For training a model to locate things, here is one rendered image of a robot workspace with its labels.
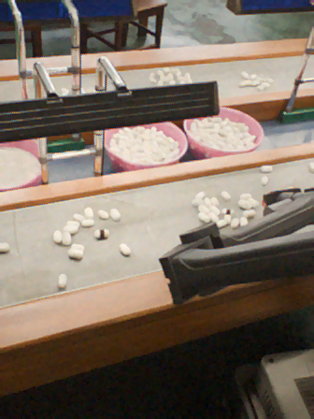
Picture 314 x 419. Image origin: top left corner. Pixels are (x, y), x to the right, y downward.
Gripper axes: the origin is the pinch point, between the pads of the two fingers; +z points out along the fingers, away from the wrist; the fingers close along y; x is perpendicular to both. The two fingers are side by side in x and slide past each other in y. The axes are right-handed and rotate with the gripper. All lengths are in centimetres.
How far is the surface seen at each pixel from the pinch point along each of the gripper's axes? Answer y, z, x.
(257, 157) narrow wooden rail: -13.5, 22.7, -11.3
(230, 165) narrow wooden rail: -3.1, 21.5, -10.4
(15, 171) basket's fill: 58, 35, -18
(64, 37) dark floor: -11, 275, -119
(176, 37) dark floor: -102, 267, -111
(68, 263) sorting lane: 52, 5, 6
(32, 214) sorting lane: 57, 20, -6
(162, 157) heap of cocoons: 14.3, 32.1, -15.7
